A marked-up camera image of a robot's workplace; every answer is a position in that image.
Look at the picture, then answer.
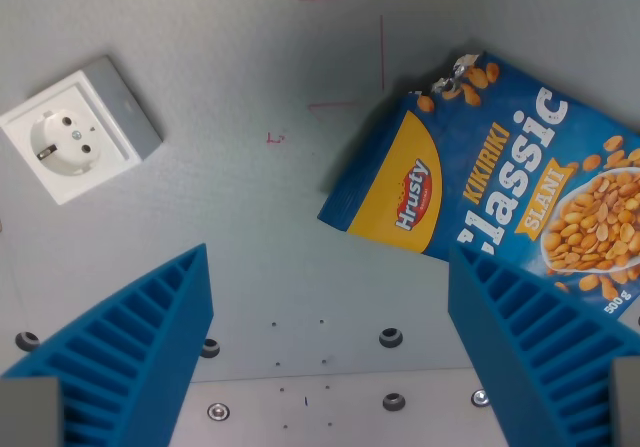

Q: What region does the white grey wall socket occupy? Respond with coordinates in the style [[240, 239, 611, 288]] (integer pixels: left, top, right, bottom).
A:
[[0, 55, 164, 207]]

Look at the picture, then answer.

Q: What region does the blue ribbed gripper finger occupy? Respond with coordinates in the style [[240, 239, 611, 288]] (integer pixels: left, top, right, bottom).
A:
[[447, 243, 640, 447], [0, 242, 215, 447]]

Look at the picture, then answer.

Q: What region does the blue peanut snack bag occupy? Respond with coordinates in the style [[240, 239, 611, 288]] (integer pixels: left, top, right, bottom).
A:
[[317, 50, 640, 322]]

